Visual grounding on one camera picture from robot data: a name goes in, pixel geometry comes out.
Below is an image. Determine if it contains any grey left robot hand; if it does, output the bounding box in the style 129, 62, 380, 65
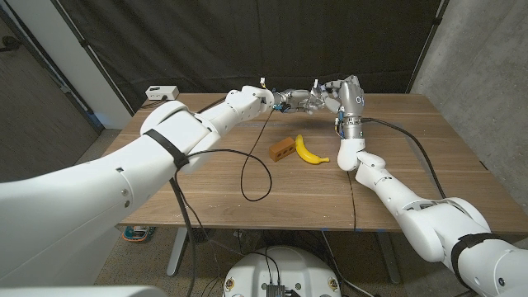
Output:
272, 88, 327, 116

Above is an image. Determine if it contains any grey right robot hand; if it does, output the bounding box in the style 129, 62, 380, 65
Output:
319, 74, 366, 140

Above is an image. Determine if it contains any clear plastic screen protector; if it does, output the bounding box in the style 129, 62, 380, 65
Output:
307, 79, 327, 112

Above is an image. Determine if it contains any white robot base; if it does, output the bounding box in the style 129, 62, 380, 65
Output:
222, 246, 342, 297

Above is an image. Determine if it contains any brown toy brick block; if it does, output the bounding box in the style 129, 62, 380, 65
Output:
267, 136, 297, 163

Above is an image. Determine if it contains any yellow toy banana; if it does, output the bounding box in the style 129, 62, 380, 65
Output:
294, 134, 331, 166

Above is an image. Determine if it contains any black backdrop curtain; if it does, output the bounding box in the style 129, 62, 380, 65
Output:
51, 0, 445, 112

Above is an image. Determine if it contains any black backdrop pole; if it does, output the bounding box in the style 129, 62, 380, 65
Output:
49, 0, 135, 116
406, 0, 450, 94

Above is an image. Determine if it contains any white power strip box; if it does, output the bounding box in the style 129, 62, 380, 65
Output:
144, 85, 180, 101

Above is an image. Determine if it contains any grey table leg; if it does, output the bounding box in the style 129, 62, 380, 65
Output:
167, 227, 189, 276
375, 230, 402, 285

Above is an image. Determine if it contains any colourful sneaker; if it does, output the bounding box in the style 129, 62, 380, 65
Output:
122, 225, 157, 243

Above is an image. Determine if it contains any white robot torso edge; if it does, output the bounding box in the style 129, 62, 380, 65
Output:
0, 285, 168, 297

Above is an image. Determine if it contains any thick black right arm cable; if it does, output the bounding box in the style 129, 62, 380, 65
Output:
362, 117, 447, 200

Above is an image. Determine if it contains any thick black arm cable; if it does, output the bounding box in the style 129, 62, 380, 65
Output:
362, 117, 447, 200
167, 95, 228, 297

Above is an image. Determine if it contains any thin black right arm wire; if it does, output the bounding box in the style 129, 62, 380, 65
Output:
346, 171, 357, 232

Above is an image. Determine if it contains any thin black arm wire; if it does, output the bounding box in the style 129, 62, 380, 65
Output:
172, 107, 276, 297
346, 171, 357, 232

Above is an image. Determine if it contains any thin black left arm wire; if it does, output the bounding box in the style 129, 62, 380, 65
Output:
172, 107, 276, 297

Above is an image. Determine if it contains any black power strip cord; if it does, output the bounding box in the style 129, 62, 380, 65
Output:
139, 97, 168, 109

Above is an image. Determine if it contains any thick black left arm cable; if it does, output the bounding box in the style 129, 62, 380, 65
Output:
167, 95, 228, 297

